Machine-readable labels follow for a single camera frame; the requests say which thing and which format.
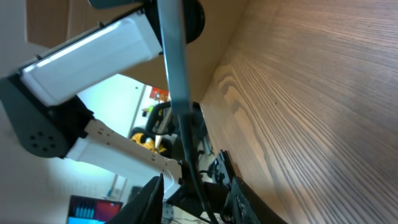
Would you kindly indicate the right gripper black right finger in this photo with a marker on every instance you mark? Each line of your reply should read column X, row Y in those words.
column 248, row 208

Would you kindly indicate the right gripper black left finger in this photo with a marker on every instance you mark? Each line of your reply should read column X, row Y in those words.
column 145, row 207

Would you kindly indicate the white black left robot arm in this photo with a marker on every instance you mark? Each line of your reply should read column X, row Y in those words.
column 55, row 101

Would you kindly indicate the dark monitor screen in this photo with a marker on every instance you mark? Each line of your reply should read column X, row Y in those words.
column 86, row 210

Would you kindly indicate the black office chair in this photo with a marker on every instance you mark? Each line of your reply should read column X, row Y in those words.
column 161, row 134

